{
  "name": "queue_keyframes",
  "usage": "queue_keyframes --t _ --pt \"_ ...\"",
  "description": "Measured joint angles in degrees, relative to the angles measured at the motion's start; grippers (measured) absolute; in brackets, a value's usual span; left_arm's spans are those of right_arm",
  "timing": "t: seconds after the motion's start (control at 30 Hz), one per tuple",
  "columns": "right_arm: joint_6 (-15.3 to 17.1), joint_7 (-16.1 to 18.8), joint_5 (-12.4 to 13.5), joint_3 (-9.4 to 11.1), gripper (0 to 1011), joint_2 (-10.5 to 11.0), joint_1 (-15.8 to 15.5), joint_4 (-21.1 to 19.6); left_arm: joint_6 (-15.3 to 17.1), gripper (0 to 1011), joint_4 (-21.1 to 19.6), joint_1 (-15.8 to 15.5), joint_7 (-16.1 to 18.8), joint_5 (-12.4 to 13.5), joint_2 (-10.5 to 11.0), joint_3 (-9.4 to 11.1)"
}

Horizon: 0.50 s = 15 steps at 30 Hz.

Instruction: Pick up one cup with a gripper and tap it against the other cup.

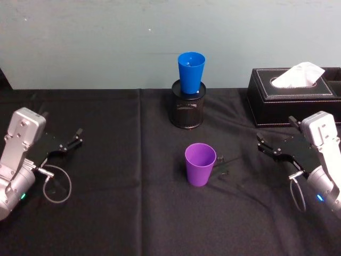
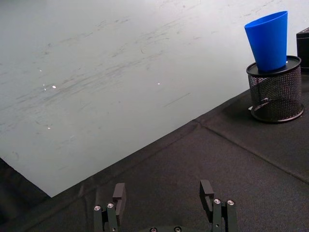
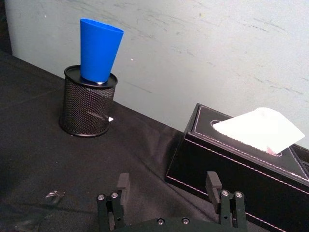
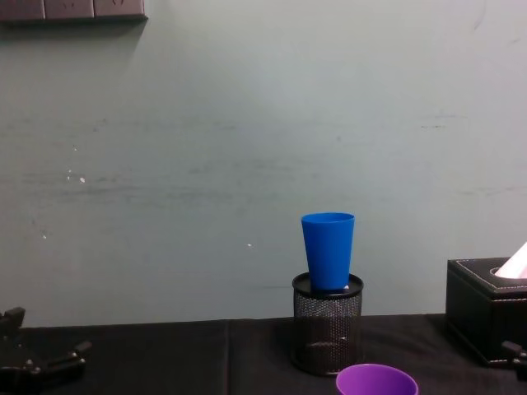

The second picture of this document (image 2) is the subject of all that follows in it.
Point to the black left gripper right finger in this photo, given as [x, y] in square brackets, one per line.
[218, 212]

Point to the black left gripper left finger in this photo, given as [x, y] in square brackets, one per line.
[119, 200]

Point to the black table cloth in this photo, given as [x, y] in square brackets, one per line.
[193, 174]

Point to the black mesh pen holder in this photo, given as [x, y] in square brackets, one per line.
[276, 96]

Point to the blue plastic cup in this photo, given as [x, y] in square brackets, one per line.
[268, 43]

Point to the black box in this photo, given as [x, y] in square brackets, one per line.
[303, 44]

